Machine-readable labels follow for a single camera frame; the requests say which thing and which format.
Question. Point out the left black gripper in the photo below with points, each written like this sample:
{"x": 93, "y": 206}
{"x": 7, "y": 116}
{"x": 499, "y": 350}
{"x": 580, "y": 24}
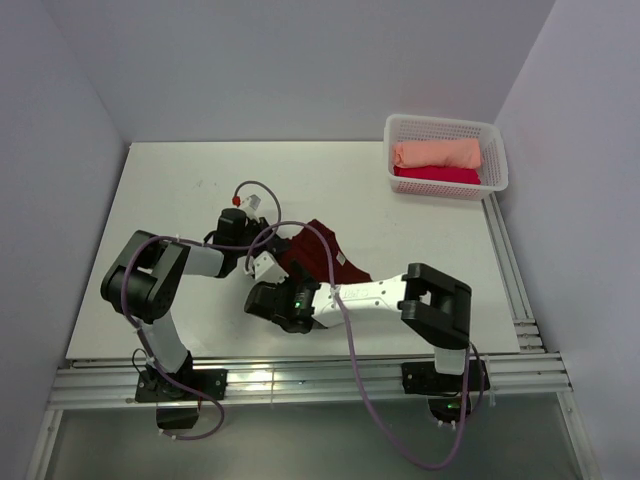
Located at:
{"x": 273, "y": 244}

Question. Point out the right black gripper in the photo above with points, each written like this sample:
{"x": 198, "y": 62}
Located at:
{"x": 287, "y": 281}

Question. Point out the dark red t-shirt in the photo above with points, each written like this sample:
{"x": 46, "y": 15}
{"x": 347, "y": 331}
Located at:
{"x": 305, "y": 258}

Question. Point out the white plastic basket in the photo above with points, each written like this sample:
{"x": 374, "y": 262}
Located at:
{"x": 493, "y": 171}

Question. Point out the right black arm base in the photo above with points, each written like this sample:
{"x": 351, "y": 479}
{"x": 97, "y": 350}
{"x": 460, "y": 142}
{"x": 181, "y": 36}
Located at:
{"x": 444, "y": 392}

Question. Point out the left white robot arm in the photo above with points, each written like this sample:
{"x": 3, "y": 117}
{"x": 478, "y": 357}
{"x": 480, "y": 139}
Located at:
{"x": 143, "y": 281}

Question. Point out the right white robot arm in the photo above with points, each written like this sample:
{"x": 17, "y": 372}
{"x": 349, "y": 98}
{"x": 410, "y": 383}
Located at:
{"x": 434, "y": 305}

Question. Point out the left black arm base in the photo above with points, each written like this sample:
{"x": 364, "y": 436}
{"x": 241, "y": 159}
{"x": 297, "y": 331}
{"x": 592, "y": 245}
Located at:
{"x": 179, "y": 402}

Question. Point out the rolled pink t-shirt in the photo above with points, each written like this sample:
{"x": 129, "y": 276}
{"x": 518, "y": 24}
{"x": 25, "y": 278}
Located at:
{"x": 442, "y": 174}

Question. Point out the rolled peach t-shirt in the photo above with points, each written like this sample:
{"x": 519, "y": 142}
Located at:
{"x": 461, "y": 153}

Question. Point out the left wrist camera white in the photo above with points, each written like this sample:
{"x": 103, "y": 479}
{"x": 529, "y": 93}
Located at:
{"x": 251, "y": 202}

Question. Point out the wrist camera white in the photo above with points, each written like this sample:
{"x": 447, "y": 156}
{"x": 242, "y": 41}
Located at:
{"x": 265, "y": 268}
{"x": 251, "y": 202}

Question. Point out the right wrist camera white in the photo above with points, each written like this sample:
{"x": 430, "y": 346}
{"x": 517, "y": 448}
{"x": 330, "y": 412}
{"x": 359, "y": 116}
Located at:
{"x": 265, "y": 268}

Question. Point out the aluminium rail frame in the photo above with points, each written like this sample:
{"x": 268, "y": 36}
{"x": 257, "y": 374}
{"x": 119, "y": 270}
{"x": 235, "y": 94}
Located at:
{"x": 531, "y": 371}

